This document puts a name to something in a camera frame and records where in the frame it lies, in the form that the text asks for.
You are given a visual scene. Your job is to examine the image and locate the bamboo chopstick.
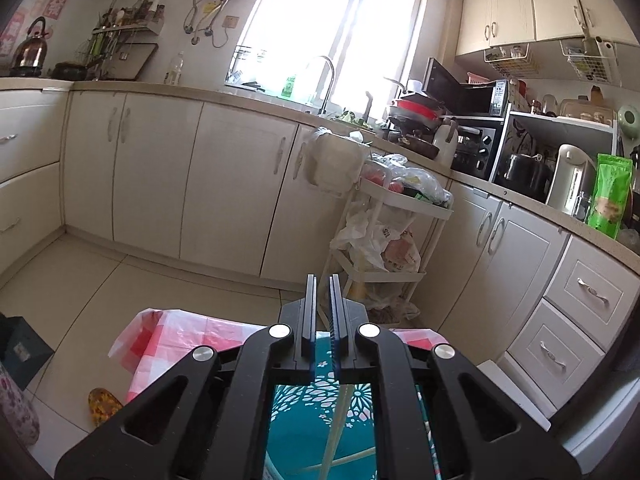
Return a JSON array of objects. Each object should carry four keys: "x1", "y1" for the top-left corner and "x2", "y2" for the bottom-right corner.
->
[{"x1": 318, "y1": 385, "x2": 355, "y2": 480}]

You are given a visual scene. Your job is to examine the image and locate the chrome kitchen faucet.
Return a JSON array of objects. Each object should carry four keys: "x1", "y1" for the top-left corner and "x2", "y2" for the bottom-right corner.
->
[{"x1": 318, "y1": 55, "x2": 336, "y2": 116}]

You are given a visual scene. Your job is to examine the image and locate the teal perforated plastic basket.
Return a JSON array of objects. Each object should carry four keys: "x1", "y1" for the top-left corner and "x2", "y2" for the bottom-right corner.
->
[{"x1": 261, "y1": 334, "x2": 442, "y2": 480}]

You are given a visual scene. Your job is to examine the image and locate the red white checkered tablecloth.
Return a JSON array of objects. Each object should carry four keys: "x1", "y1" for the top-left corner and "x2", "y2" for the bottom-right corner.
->
[{"x1": 108, "y1": 309, "x2": 447, "y2": 408}]

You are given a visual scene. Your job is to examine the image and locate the yellow patterned slipper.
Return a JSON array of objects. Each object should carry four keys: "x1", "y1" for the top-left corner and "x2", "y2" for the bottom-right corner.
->
[{"x1": 88, "y1": 388, "x2": 122, "y2": 427}]

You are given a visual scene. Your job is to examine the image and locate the white rolling storage cart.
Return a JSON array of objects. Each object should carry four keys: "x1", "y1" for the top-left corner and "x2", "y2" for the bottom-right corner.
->
[{"x1": 322, "y1": 153, "x2": 454, "y2": 326}]

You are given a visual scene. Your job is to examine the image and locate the floral fabric bag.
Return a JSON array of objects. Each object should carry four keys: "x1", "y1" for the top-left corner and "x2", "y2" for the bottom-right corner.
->
[{"x1": 0, "y1": 364, "x2": 40, "y2": 448}]

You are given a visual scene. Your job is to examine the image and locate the white electric kettle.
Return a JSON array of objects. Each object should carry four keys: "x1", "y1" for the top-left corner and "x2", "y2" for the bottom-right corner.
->
[{"x1": 546, "y1": 144, "x2": 597, "y2": 216}]

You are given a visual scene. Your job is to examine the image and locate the black toaster oven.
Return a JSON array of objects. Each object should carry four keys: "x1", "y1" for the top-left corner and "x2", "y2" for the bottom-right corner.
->
[{"x1": 451, "y1": 116, "x2": 504, "y2": 181}]

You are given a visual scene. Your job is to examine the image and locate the green snack bag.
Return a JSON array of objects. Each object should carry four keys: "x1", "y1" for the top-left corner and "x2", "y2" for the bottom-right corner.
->
[{"x1": 587, "y1": 154, "x2": 634, "y2": 238}]

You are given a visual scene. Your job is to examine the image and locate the copper kettle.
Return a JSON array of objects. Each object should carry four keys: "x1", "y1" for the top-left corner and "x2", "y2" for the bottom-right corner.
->
[{"x1": 10, "y1": 15, "x2": 48, "y2": 78}]

